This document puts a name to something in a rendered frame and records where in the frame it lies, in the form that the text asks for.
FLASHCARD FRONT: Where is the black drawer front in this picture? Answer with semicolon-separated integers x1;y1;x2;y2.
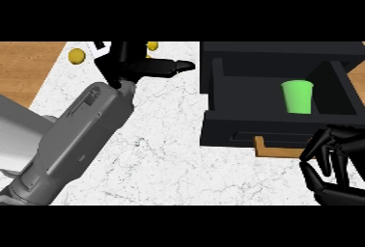
198;110;337;150

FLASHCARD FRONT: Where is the wooden drawer handle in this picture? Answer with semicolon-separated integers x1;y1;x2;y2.
253;135;311;159

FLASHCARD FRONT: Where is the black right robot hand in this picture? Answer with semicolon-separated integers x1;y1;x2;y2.
299;124;365;206

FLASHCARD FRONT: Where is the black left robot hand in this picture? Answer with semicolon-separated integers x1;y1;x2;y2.
94;41;197;90

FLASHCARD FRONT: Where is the black open drawer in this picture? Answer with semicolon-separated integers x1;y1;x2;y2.
207;57;365;120

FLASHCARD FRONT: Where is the green cup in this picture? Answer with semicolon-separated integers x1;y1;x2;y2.
280;79;315;115

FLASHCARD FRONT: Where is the black cabinet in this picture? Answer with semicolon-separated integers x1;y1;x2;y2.
198;41;365;96

